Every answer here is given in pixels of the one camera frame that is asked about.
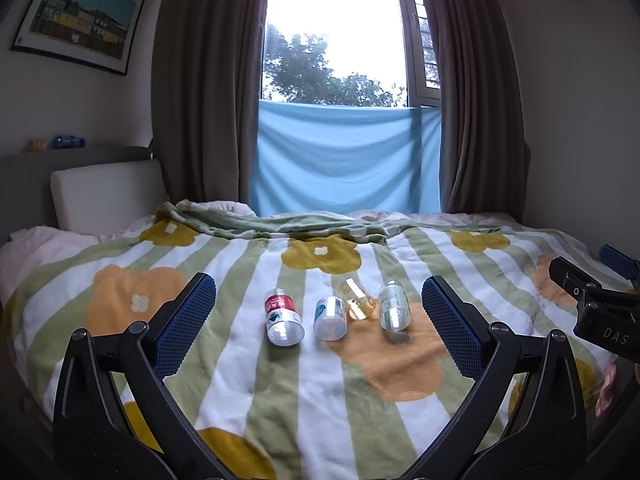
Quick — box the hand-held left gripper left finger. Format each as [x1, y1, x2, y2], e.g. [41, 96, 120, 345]
[51, 272, 218, 480]

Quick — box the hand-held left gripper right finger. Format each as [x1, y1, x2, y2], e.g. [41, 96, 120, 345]
[400, 275, 589, 480]

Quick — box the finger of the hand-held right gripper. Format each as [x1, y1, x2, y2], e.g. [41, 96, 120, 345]
[548, 256, 640, 311]
[599, 244, 640, 281]

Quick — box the green tinted clear cup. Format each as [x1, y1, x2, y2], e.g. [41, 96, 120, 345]
[378, 281, 412, 332]

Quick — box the amber clear cup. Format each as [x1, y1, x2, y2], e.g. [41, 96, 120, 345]
[339, 277, 379, 322]

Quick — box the red label clear cup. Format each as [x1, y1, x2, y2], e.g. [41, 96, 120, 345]
[263, 288, 306, 347]

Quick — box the blue label clear cup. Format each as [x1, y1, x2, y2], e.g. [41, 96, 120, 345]
[313, 296, 348, 341]

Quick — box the white headboard cushion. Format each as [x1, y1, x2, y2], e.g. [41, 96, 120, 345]
[49, 159, 169, 234]

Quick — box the flowered striped blanket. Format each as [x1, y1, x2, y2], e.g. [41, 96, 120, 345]
[5, 200, 640, 480]

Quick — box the light blue cloth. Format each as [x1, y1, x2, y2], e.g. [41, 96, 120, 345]
[248, 100, 443, 216]

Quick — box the grey bed headboard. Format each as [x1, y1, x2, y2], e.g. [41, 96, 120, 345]
[0, 146, 171, 246]

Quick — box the brown curtain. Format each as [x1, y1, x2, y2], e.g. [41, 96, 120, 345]
[420, 0, 532, 216]
[150, 0, 273, 217]

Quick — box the blue plastic bottle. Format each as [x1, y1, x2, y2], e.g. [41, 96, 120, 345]
[50, 134, 87, 151]

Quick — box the framed building picture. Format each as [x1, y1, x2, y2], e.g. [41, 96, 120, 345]
[10, 0, 146, 77]

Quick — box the window frame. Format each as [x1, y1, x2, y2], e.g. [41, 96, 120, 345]
[392, 0, 443, 109]

